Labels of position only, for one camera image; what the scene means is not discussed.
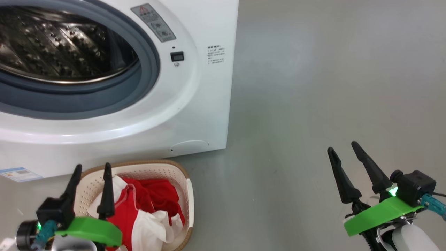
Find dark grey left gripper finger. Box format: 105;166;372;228
63;164;83;210
97;162;116;219

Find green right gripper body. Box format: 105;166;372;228
343;196;425;237

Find white washing machine body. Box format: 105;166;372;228
0;0;239;179

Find teal left camera cable plug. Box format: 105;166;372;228
31;220;58;251

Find round white filter cover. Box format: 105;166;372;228
170;140;209;154

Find teal right camera cable plug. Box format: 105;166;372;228
421;193;446;221

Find stainless steel washing machine drum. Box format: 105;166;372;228
0;5;140;84

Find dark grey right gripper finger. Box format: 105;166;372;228
351;141;393;194
327;147;363;204

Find red and white clothes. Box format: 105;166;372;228
87;175;186;251

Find cream perforated basket brown rim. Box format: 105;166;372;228
74;160;194;251

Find teal camera cable plug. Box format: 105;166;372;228
421;193;446;221
31;220;58;251

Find blue energy label sticker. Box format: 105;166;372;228
0;167;43;183

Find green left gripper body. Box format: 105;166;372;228
54;216;123;248

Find grey warning sticker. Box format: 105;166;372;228
131;3;176;43

